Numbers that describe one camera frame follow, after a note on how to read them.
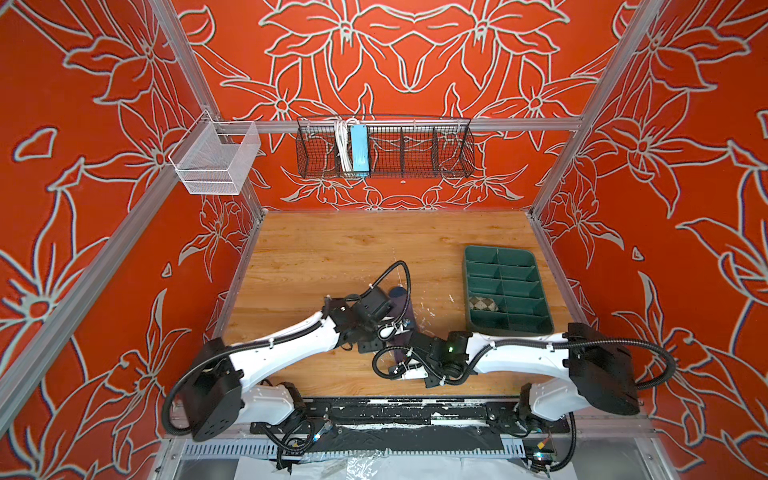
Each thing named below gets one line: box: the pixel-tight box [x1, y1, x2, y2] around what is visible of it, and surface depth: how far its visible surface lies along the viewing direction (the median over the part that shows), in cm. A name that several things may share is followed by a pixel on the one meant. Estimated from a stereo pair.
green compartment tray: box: [464, 245, 554, 335], surface depth 95 cm
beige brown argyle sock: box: [469, 296, 499, 312], surface depth 89 cm
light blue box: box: [351, 124, 370, 172], surface depth 91 cm
